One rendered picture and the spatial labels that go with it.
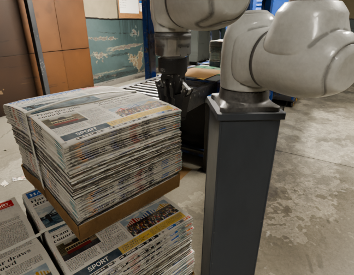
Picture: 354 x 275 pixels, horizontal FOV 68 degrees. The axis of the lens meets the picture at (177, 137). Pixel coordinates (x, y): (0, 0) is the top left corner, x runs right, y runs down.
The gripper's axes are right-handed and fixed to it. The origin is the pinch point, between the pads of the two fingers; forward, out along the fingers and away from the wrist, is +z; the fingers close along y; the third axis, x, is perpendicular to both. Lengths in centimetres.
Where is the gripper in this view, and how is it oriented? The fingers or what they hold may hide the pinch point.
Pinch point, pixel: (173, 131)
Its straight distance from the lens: 74.7
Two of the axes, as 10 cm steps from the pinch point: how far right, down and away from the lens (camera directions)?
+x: 7.5, -2.7, 6.1
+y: 6.7, 3.0, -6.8
